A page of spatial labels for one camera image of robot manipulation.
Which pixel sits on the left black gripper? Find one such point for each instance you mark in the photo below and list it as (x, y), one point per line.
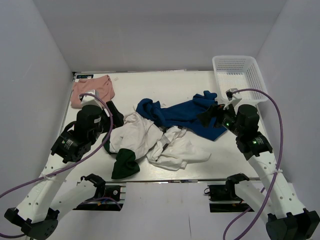
(118, 116)

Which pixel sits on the plain white t shirt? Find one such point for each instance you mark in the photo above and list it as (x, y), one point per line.
(174, 151)

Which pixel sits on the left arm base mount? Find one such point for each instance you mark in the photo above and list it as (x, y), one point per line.
(112, 200)

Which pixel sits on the folded pink t shirt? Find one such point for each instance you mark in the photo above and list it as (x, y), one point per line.
(102, 86)

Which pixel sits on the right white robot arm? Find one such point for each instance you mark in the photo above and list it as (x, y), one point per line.
(283, 214)

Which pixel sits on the blue t shirt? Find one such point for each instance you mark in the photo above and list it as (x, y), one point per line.
(183, 114)

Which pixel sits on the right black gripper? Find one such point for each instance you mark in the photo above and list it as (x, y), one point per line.
(216, 110)

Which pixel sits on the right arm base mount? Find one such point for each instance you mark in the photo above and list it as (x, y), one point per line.
(221, 201)

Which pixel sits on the black label sticker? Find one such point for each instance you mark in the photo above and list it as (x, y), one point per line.
(85, 76)

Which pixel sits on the white plastic basket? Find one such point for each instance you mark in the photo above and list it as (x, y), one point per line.
(236, 72)

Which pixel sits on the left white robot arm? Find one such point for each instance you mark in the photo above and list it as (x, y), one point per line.
(39, 213)

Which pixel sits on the white and green t shirt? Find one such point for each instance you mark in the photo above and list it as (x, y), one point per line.
(130, 142)

